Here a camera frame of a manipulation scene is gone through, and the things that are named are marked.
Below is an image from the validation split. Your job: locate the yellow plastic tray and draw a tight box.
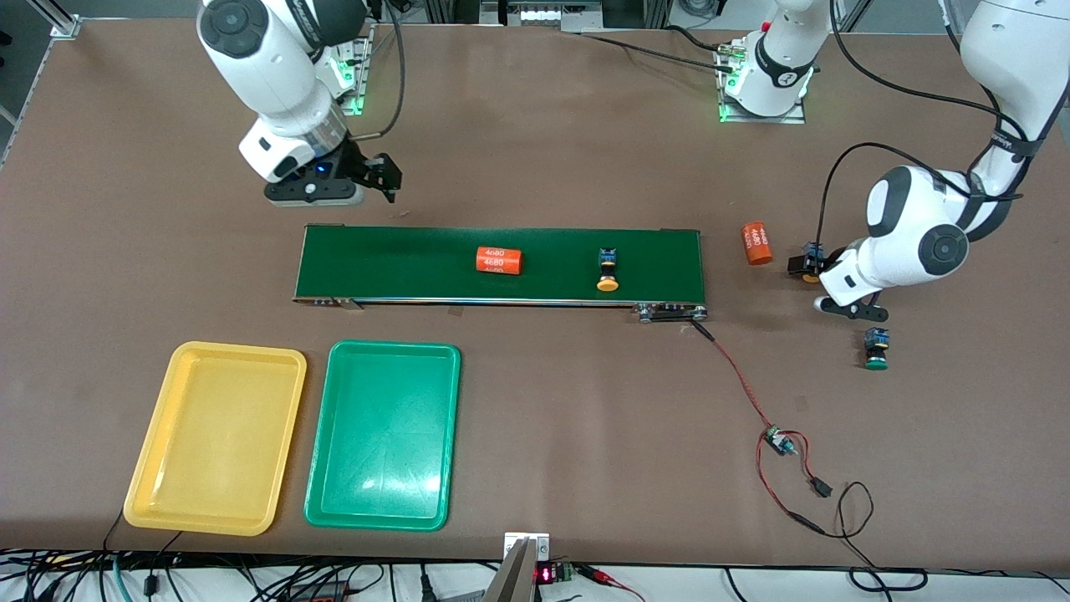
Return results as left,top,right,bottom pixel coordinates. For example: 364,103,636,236
123,340,308,537

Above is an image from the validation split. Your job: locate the thin black looped cable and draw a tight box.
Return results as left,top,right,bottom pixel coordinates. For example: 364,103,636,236
823,481,929,593

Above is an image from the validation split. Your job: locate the white power strip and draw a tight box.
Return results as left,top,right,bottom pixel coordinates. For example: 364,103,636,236
481,0,603,33

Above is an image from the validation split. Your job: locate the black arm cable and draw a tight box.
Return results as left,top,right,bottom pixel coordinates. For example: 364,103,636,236
347,0,407,143
819,0,1037,252

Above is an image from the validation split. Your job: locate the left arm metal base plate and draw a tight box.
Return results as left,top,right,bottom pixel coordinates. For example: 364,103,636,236
719,42,808,125

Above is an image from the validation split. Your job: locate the black cable bundle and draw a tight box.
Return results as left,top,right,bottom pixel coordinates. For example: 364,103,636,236
0,548,502,602

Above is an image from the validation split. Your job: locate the green plastic tray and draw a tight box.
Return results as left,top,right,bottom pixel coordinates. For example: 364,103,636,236
303,339,462,532

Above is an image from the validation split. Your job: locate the black cable on table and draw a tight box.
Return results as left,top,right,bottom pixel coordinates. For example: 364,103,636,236
577,25,741,74

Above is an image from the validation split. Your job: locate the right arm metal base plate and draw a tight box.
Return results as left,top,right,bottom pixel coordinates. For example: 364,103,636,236
334,25,373,116

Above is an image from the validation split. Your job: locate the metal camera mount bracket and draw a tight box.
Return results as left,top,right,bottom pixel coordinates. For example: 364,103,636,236
483,531,552,602

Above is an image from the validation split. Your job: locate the red alligator clip lead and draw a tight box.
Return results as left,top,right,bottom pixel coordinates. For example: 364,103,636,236
578,565,646,602

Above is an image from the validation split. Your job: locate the green conveyor belt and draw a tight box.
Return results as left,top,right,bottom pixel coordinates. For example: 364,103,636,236
292,224,711,324

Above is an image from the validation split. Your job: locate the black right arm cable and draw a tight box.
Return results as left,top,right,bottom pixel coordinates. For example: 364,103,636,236
347,0,407,143

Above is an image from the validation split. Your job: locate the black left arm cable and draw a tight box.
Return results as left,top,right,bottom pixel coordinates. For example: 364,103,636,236
819,0,1037,252

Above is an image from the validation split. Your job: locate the red black twisted conveyor cable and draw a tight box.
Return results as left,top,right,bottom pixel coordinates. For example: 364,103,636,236
690,320,777,433

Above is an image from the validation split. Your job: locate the red black power lead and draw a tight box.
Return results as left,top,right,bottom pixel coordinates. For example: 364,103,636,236
757,431,837,536

